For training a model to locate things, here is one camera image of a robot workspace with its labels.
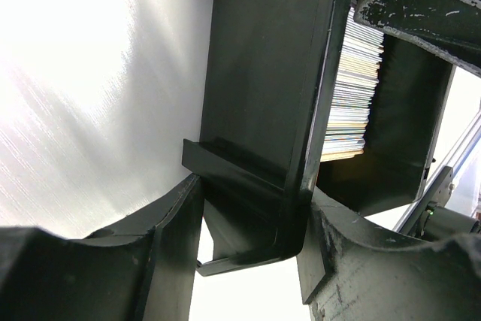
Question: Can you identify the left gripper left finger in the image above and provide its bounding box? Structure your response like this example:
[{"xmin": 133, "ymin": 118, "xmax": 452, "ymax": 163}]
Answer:
[{"xmin": 1, "ymin": 175, "xmax": 201, "ymax": 320}]

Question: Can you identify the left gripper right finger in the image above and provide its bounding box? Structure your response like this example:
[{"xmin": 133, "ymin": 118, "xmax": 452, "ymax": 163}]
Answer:
[{"xmin": 297, "ymin": 188, "xmax": 480, "ymax": 320}]

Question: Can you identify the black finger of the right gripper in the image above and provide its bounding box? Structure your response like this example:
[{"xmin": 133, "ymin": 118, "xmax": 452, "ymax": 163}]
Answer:
[{"xmin": 355, "ymin": 0, "xmax": 480, "ymax": 75}]

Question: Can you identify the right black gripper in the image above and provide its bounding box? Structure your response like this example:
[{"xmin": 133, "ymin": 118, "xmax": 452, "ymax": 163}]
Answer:
[{"xmin": 420, "ymin": 205, "xmax": 480, "ymax": 241}]

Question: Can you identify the black card box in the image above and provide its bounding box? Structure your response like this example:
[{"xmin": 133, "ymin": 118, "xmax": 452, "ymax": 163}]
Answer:
[{"xmin": 182, "ymin": 0, "xmax": 453, "ymax": 276}]

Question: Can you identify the stack of white cards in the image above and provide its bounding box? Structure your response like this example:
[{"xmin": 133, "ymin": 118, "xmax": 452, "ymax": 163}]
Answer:
[{"xmin": 320, "ymin": 8, "xmax": 384, "ymax": 162}]

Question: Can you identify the right aluminium corner post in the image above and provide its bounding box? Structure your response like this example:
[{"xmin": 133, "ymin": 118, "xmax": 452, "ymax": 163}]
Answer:
[{"xmin": 394, "ymin": 111, "xmax": 480, "ymax": 235}]

